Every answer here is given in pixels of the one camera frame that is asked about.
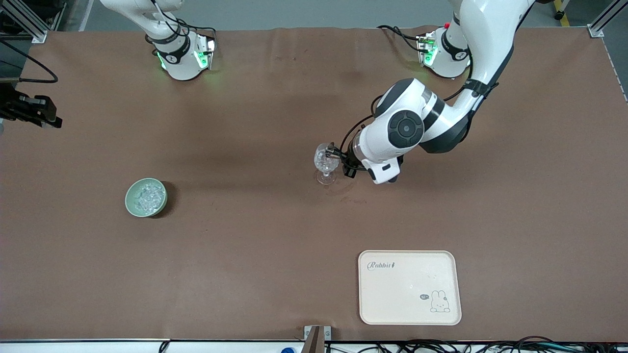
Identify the clear stemmed wine glass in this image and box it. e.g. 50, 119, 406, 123
314, 143, 340, 186

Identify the clear ice cube pile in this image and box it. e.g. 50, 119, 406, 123
133, 181, 165, 213

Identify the green ceramic bowl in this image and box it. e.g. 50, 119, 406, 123
125, 177, 168, 218

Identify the brown table cover sheet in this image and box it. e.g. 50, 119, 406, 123
0, 25, 628, 342

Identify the cream rabbit print tray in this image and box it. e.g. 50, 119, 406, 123
358, 250, 462, 326

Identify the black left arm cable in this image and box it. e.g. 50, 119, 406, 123
340, 49, 498, 170

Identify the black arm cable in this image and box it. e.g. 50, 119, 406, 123
340, 49, 498, 170
0, 40, 59, 84

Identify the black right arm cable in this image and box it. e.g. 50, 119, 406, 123
0, 40, 59, 84

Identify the aluminium profile frame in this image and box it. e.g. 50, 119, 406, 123
587, 0, 628, 38
0, 0, 67, 44

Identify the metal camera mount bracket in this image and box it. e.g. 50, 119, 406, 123
303, 325, 332, 353

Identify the black cable bundle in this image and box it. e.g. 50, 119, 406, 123
324, 336, 628, 353

